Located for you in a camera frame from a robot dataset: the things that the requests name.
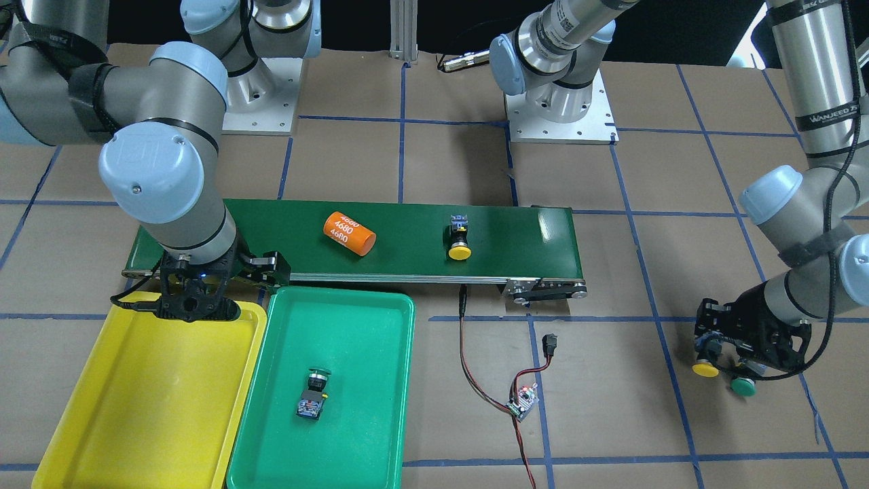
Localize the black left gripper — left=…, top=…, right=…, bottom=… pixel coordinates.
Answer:
left=693, top=283, right=812, bottom=378

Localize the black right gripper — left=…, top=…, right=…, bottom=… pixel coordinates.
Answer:
left=153, top=248, right=291, bottom=323

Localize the yellow push button switch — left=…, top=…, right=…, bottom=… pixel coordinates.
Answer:
left=691, top=357, right=720, bottom=378

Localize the orange cylinder marked 4680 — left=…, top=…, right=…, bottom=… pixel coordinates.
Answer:
left=323, top=211, right=377, bottom=257

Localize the green push button switch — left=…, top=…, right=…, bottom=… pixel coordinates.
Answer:
left=295, top=367, right=332, bottom=420

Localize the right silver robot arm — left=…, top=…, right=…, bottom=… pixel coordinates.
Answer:
left=2, top=1, right=322, bottom=322

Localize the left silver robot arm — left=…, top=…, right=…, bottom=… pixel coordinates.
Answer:
left=489, top=1, right=868, bottom=381

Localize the green plastic tray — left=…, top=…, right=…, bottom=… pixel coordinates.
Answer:
left=226, top=286, right=415, bottom=488

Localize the yellow plastic tray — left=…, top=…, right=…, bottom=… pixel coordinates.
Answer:
left=32, top=302, right=267, bottom=488

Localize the small controller circuit board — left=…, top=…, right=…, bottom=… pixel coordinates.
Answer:
left=506, top=383, right=540, bottom=423

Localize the green conveyor belt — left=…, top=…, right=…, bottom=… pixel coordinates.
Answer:
left=122, top=199, right=588, bottom=304

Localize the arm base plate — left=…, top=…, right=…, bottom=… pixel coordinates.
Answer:
left=223, top=58, right=305, bottom=137
left=504, top=71, right=618, bottom=145

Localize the black cable connector plug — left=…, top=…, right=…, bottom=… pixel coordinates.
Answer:
left=541, top=333, right=557, bottom=358

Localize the red black power cable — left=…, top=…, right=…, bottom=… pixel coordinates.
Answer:
left=458, top=285, right=552, bottom=489

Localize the aluminium frame post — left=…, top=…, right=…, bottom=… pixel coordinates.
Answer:
left=388, top=0, right=418, bottom=64

